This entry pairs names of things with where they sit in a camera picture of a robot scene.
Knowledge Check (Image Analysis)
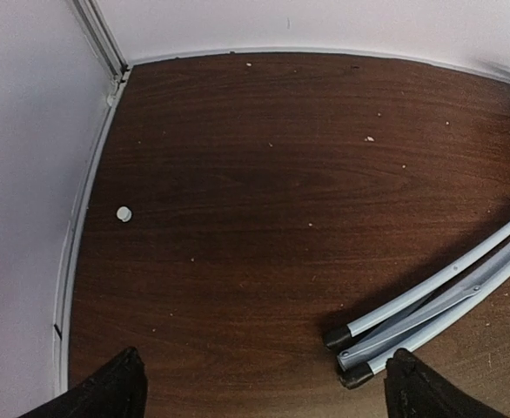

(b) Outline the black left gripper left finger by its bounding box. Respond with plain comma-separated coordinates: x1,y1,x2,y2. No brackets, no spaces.
22,347,147,418

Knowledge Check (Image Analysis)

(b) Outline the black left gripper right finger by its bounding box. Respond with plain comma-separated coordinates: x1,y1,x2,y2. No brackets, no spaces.
384,348,503,417

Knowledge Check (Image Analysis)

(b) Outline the aluminium corner post left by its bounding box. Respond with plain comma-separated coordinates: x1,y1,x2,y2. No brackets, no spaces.
69,0,130,107

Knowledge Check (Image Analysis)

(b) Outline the light blue music stand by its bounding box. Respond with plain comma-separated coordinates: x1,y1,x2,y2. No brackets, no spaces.
323,221,510,389

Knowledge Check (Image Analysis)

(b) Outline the small white plastic cap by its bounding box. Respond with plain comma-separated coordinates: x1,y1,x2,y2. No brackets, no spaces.
116,206,132,223

